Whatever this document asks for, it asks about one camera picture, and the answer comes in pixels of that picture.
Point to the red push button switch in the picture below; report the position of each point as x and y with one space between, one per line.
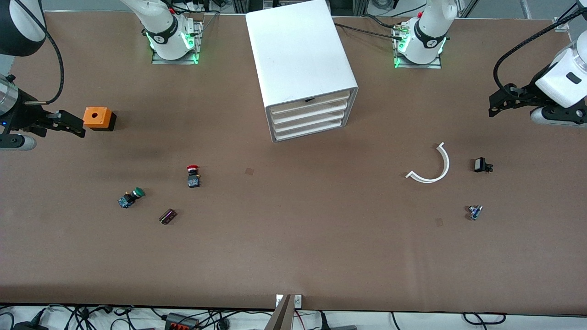
194 181

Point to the black plug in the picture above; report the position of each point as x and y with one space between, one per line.
27 326

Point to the white curved plastic piece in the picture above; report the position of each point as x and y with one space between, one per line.
446 164

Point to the green push button switch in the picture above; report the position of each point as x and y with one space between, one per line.
126 200

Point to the white plastic drawer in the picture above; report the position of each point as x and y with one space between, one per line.
309 104
309 113
309 129
309 122

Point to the small blue electrical component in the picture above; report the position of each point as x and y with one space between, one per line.
474 212

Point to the small white mount bracket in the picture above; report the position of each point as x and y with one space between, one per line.
298 300

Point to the dark maroon capacitor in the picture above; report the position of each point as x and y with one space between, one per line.
168 217

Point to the orange button enclosure box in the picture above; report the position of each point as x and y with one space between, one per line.
95 117

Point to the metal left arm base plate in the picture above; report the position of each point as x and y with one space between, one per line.
417 66

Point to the metal table corner bracket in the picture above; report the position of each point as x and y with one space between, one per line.
562 25

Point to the small black electrical component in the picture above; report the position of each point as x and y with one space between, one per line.
480 164

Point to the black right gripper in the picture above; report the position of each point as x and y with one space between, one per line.
23 115

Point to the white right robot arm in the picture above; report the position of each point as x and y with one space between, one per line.
167 27

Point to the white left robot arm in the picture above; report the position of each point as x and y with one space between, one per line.
429 27

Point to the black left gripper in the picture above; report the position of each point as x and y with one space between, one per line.
526 94

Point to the grey metal camera mount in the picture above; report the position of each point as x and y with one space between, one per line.
280 316

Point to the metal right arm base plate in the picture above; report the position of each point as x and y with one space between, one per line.
174 62

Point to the white drawer cabinet housing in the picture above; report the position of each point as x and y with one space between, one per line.
298 50

